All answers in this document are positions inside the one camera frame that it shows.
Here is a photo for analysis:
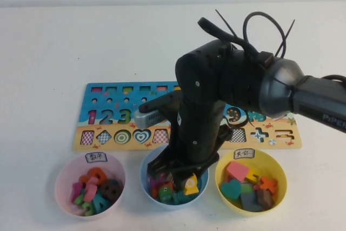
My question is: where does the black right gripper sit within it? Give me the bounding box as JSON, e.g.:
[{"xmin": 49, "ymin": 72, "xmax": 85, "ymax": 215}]
[{"xmin": 147, "ymin": 101, "xmax": 233, "ymax": 182}]

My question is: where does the yellow wooden fish piece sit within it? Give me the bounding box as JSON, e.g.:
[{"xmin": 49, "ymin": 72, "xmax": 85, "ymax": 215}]
[{"xmin": 183, "ymin": 175, "xmax": 200, "ymax": 195}]

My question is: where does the blue plastic bowl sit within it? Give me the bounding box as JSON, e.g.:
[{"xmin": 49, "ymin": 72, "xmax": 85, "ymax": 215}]
[{"xmin": 139, "ymin": 144, "xmax": 210, "ymax": 210}]

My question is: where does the teal striped fish piece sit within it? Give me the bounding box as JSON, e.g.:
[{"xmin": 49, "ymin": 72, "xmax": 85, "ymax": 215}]
[{"xmin": 172, "ymin": 190, "xmax": 195, "ymax": 205}]

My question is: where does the magenta wooden fish piece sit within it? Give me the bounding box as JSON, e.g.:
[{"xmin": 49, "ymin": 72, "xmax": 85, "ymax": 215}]
[{"xmin": 149, "ymin": 175, "xmax": 165, "ymax": 188}]

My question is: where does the green wooden fish piece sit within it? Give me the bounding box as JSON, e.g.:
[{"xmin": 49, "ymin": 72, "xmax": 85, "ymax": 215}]
[{"xmin": 158, "ymin": 184, "xmax": 174, "ymax": 203}]

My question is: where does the teal heart piece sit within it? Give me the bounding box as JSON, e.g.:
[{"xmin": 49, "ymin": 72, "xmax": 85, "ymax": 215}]
[{"xmin": 219, "ymin": 179, "xmax": 242, "ymax": 201}]

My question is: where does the pink trapezoid piece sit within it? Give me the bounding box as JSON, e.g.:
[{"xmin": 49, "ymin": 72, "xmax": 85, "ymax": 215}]
[{"xmin": 226, "ymin": 161, "xmax": 250, "ymax": 182}]

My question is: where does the paper label on yellow bowl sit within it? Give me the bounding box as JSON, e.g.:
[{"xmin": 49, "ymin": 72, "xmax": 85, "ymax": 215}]
[{"xmin": 234, "ymin": 148, "xmax": 256, "ymax": 160}]

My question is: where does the green block piece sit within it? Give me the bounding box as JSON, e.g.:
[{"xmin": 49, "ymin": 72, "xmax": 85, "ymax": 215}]
[{"xmin": 240, "ymin": 183, "xmax": 256, "ymax": 195}]

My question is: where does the yellow equals sign piece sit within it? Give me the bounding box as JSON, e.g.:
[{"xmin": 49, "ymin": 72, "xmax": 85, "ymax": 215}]
[{"xmin": 244, "ymin": 168, "xmax": 261, "ymax": 186}]

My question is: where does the colourful wooden puzzle board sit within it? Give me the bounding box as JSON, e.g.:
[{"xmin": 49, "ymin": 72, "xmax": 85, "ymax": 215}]
[{"xmin": 71, "ymin": 81, "xmax": 303, "ymax": 152}]

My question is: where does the grey-blue block piece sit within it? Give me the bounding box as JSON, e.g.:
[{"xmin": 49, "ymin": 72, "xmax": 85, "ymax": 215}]
[{"xmin": 239, "ymin": 192, "xmax": 264, "ymax": 212}]

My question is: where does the brown number eight piece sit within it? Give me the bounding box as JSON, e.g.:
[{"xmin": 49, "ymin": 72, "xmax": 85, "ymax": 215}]
[{"xmin": 97, "ymin": 179, "xmax": 124, "ymax": 201}]

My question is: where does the orange number piece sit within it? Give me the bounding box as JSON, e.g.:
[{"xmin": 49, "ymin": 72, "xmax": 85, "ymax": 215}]
[{"xmin": 81, "ymin": 167, "xmax": 109, "ymax": 186}]

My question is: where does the paper label on pink bowl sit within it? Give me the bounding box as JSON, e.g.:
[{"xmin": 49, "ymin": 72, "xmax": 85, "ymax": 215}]
[{"xmin": 85, "ymin": 152, "xmax": 108, "ymax": 164}]

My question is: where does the orange cross piece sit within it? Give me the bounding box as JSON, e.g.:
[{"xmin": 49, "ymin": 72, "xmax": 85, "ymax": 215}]
[{"xmin": 254, "ymin": 176, "xmax": 278, "ymax": 195}]

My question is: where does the brown block piece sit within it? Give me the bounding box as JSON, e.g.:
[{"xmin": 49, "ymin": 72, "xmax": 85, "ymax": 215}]
[{"xmin": 256, "ymin": 187, "xmax": 275, "ymax": 210}]

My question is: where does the teal number piece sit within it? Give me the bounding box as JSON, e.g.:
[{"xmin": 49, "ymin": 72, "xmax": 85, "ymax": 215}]
[{"xmin": 90, "ymin": 193, "xmax": 111, "ymax": 215}]

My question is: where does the pink number piece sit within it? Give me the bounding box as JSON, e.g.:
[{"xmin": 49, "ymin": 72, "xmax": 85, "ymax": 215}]
[{"xmin": 83, "ymin": 176, "xmax": 99, "ymax": 202}]

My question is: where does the yellow plastic bowl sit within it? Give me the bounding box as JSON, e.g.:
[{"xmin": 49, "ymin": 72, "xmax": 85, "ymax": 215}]
[{"xmin": 215, "ymin": 148, "xmax": 288, "ymax": 217}]

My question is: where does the green number three piece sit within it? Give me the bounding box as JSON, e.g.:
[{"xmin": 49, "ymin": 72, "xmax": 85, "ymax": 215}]
[{"xmin": 81, "ymin": 201, "xmax": 94, "ymax": 217}]

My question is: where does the magenta number piece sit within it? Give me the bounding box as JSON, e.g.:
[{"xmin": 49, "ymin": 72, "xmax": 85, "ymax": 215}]
[{"xmin": 71, "ymin": 182, "xmax": 83, "ymax": 204}]

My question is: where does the pink plastic bowl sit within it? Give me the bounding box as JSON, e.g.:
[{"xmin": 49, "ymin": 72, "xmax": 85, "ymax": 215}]
[{"xmin": 54, "ymin": 152, "xmax": 127, "ymax": 217}]

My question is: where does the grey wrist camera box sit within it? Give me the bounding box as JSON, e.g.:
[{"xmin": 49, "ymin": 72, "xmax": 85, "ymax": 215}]
[{"xmin": 134, "ymin": 108, "xmax": 166, "ymax": 129}]

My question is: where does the thick black cable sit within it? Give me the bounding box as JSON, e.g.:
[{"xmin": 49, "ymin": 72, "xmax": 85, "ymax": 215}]
[{"xmin": 197, "ymin": 17, "xmax": 272, "ymax": 65}]

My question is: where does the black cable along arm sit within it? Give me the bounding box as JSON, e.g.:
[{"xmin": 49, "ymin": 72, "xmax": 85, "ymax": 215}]
[{"xmin": 323, "ymin": 75, "xmax": 346, "ymax": 84}]

